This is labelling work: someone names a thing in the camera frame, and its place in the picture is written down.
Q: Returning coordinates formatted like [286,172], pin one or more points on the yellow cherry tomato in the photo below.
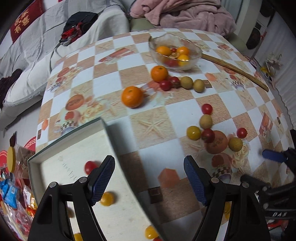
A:
[107,199]

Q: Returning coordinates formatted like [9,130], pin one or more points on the green longan upper middle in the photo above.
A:
[205,121]

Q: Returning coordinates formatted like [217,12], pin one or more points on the blue snack packet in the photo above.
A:
[10,193]

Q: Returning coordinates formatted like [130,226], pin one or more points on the yellow tomato middle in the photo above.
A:
[193,132]

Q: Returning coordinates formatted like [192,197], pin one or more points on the red tomato bottom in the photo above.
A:
[89,166]

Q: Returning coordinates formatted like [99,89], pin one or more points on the glass fruit bowl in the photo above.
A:
[174,52]

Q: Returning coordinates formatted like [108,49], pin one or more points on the large orange tangerine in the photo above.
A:
[132,97]

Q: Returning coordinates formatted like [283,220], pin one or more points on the green longan bowl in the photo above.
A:
[199,85]
[186,82]

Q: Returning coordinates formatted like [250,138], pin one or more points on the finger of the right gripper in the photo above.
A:
[279,157]

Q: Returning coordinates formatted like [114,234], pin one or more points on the red black clothing pile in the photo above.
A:
[76,26]

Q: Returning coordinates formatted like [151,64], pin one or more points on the white tray green rim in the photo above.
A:
[80,187]

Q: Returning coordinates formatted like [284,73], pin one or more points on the grey white sofa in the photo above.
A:
[29,61]

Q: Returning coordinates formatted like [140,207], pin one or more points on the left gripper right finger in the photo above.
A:
[198,178]

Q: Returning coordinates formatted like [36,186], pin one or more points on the pink blanket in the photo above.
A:
[208,16]

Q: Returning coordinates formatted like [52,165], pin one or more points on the yellow green fruit bottom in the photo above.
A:
[70,212]

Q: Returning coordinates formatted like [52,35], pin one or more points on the wooden stick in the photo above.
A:
[235,69]

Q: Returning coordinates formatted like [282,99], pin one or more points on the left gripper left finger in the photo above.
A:
[99,179]

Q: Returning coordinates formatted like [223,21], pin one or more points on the dark red tomato near tangerine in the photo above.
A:
[175,82]

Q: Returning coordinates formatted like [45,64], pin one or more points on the yellow lid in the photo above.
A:
[11,159]

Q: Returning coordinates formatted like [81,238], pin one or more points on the red cherry tomato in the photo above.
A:
[157,239]
[207,109]
[165,85]

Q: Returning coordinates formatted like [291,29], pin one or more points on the red tomato right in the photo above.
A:
[241,133]

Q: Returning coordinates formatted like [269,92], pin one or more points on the yellow tomato under gripper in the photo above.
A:
[150,233]
[78,237]

